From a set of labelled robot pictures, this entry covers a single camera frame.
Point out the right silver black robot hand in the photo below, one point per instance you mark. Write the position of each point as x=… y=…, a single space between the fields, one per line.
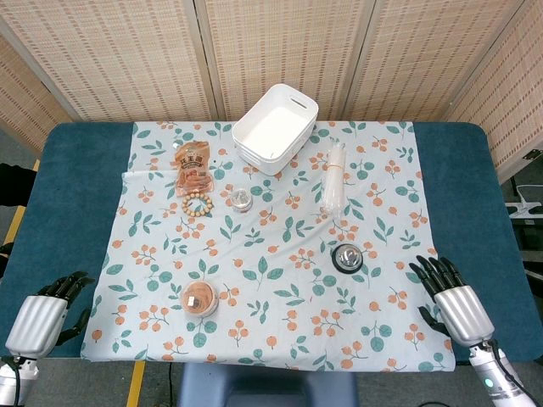
x=462 y=311

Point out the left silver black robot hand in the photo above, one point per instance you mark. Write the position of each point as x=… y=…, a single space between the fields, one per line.
x=36 y=319

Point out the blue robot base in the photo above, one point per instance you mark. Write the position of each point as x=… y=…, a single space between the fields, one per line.
x=266 y=386

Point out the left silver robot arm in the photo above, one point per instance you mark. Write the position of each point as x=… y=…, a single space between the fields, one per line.
x=12 y=378

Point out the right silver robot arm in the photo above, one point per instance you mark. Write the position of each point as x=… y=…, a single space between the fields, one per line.
x=497 y=375

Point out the silver call bell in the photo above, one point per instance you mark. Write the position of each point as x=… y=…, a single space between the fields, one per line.
x=349 y=258

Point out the dark blue table cover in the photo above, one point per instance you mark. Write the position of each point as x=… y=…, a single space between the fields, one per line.
x=55 y=220

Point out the black chair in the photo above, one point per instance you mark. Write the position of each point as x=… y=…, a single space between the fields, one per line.
x=16 y=185

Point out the round container of orange snack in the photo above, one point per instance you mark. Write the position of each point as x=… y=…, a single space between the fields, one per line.
x=198 y=298

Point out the bundle of clear plastic straws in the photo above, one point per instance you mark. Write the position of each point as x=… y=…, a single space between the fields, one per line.
x=334 y=178

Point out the floral leaf print tablecloth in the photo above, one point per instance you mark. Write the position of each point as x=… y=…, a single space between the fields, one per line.
x=271 y=254

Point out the orange snack packet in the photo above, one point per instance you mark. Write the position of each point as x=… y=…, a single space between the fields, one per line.
x=193 y=168

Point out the white plastic storage basket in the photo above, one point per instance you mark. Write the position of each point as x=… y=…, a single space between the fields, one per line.
x=274 y=128

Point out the beige woven folding screen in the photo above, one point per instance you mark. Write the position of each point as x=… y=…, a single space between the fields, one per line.
x=271 y=55

